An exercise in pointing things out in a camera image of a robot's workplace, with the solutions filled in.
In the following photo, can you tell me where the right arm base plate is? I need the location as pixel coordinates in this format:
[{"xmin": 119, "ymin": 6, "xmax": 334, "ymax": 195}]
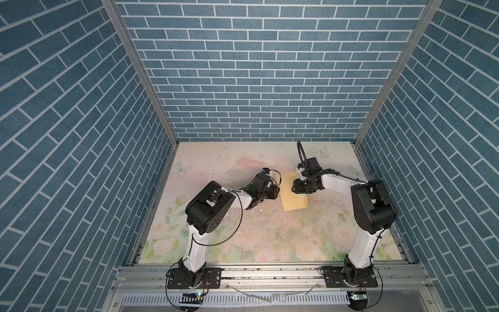
[{"xmin": 319, "ymin": 266, "xmax": 378, "ymax": 288}]

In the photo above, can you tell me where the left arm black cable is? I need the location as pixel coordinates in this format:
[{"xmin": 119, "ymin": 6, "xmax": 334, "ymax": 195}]
[{"xmin": 164, "ymin": 168, "xmax": 282, "ymax": 312}]

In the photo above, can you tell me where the yellow envelope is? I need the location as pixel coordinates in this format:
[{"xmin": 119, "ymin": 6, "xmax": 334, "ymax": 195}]
[{"xmin": 279, "ymin": 171, "xmax": 309, "ymax": 212}]

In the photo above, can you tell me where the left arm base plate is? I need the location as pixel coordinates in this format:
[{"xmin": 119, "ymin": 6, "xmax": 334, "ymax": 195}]
[{"xmin": 166, "ymin": 266, "xmax": 222, "ymax": 289}]

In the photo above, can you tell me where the right corner aluminium post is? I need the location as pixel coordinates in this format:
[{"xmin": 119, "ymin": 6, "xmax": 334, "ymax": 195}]
[{"xmin": 353, "ymin": 0, "xmax": 443, "ymax": 148}]

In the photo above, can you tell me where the left corner aluminium post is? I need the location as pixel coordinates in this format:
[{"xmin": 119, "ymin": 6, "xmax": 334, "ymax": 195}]
[{"xmin": 101, "ymin": 0, "xmax": 179, "ymax": 148}]

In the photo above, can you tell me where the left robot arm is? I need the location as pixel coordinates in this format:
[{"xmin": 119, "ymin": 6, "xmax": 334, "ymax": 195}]
[{"xmin": 174, "ymin": 168, "xmax": 282, "ymax": 288}]

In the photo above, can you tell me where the corner aluminium post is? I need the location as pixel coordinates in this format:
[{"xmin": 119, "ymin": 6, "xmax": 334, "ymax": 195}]
[
  {"xmin": 101, "ymin": 0, "xmax": 179, "ymax": 148},
  {"xmin": 353, "ymin": 0, "xmax": 443, "ymax": 148}
]

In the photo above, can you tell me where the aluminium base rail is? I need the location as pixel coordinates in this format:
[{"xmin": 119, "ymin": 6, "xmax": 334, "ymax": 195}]
[{"xmin": 112, "ymin": 261, "xmax": 431, "ymax": 293}]

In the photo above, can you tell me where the white slotted cable duct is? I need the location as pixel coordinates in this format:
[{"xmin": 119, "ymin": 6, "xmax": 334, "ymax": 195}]
[{"xmin": 121, "ymin": 291, "xmax": 350, "ymax": 308}]

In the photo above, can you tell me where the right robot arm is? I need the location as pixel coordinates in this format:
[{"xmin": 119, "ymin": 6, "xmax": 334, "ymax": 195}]
[{"xmin": 291, "ymin": 157, "xmax": 398, "ymax": 287}]

